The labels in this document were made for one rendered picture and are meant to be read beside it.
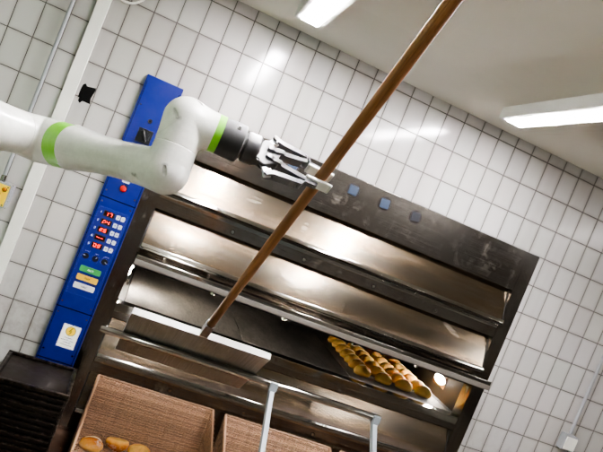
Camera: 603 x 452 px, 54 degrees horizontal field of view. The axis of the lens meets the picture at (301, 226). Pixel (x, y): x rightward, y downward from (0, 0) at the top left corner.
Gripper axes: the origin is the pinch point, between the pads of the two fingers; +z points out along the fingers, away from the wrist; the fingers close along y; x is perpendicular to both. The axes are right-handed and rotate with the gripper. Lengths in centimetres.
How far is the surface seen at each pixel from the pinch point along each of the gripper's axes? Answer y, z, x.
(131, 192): -56, -44, -110
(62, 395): 27, -38, -133
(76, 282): -22, -50, -140
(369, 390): -21, 96, -143
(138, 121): -78, -52, -91
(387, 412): -16, 111, -150
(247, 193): -73, 3, -101
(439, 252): -78, 101, -93
